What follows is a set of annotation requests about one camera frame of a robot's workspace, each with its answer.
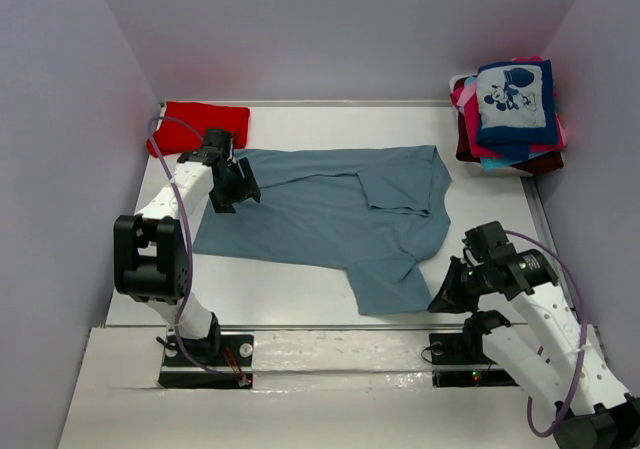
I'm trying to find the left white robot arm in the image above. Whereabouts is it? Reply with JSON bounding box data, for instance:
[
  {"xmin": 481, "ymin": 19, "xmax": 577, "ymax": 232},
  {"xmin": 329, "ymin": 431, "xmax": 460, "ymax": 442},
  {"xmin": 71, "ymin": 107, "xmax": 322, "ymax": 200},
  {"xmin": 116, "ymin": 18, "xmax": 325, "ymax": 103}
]
[{"xmin": 113, "ymin": 128, "xmax": 261, "ymax": 365}]

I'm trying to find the teal folded t-shirt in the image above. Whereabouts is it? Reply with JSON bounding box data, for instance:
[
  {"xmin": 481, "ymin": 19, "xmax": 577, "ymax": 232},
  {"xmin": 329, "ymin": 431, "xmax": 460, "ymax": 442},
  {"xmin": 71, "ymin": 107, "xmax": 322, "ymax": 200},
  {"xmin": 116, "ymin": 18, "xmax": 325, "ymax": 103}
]
[{"xmin": 480, "ymin": 153, "xmax": 536, "ymax": 171}]

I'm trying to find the dark maroon folded t-shirt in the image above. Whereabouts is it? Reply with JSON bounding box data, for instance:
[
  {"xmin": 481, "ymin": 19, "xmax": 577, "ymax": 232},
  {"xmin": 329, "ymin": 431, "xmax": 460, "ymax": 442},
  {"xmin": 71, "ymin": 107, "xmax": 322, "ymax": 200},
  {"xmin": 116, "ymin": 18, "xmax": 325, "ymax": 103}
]
[{"xmin": 456, "ymin": 114, "xmax": 564, "ymax": 177}]

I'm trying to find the folded red t-shirt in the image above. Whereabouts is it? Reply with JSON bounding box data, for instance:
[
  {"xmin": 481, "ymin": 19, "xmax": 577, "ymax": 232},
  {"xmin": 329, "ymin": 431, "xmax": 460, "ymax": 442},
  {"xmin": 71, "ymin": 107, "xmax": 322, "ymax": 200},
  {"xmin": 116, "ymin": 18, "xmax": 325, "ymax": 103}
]
[{"xmin": 154, "ymin": 101, "xmax": 250, "ymax": 155}]

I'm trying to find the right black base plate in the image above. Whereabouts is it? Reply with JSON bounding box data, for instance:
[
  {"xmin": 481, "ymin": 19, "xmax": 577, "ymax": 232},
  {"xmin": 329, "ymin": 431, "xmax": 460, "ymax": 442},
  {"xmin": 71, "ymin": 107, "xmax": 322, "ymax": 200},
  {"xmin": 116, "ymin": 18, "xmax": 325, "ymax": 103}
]
[{"xmin": 421, "ymin": 332, "xmax": 517, "ymax": 389}]

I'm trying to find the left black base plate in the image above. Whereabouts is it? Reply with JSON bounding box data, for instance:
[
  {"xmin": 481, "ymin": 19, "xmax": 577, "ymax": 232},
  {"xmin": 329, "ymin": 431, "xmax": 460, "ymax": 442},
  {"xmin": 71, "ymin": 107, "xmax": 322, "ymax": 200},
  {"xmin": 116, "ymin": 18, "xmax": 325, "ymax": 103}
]
[{"xmin": 156, "ymin": 332, "xmax": 254, "ymax": 390}]

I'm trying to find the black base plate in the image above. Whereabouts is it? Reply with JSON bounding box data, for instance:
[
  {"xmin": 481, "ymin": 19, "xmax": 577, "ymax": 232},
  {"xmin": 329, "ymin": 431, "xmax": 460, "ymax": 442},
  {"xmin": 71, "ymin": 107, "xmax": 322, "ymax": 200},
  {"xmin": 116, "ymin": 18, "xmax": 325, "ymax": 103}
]
[
  {"xmin": 156, "ymin": 332, "xmax": 254, "ymax": 390},
  {"xmin": 421, "ymin": 332, "xmax": 517, "ymax": 389}
]

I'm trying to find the white foam front board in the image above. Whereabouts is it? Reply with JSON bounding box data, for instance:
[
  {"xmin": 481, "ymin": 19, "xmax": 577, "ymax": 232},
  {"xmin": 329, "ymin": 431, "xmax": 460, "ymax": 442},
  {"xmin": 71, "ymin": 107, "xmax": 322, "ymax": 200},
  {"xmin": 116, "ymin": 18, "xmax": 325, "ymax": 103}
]
[{"xmin": 60, "ymin": 327, "xmax": 554, "ymax": 448}]

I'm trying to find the navy cartoon mouse t-shirt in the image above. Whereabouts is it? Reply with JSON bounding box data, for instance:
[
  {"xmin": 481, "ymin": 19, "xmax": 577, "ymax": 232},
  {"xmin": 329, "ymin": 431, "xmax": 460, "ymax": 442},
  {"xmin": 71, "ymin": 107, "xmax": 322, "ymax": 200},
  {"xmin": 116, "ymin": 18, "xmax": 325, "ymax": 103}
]
[{"xmin": 475, "ymin": 60, "xmax": 560, "ymax": 159}]

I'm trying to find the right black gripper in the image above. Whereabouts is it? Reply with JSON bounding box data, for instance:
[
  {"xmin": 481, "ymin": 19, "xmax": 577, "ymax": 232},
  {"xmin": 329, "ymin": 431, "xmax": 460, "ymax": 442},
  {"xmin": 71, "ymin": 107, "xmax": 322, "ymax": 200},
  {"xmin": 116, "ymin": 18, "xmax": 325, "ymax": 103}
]
[{"xmin": 426, "ymin": 255, "xmax": 493, "ymax": 314}]

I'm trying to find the pink folded t-shirt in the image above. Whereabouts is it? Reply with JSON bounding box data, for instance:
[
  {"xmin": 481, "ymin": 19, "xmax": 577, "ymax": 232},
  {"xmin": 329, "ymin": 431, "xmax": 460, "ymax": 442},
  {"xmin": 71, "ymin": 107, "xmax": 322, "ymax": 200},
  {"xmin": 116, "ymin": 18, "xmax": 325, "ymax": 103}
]
[{"xmin": 450, "ymin": 56, "xmax": 566, "ymax": 159}]

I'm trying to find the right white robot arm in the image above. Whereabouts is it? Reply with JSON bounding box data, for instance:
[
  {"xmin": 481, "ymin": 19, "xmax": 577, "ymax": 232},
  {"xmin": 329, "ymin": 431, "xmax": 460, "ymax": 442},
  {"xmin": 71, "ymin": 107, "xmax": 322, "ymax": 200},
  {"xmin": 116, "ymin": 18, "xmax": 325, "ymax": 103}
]
[{"xmin": 427, "ymin": 221, "xmax": 639, "ymax": 448}]

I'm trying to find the grey-blue t-shirt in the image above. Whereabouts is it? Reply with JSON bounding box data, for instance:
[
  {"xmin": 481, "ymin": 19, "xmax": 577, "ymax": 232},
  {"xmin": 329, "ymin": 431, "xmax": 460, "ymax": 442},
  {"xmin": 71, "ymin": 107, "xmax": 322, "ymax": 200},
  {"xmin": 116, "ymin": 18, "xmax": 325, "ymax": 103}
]
[{"xmin": 193, "ymin": 145, "xmax": 451, "ymax": 316}]

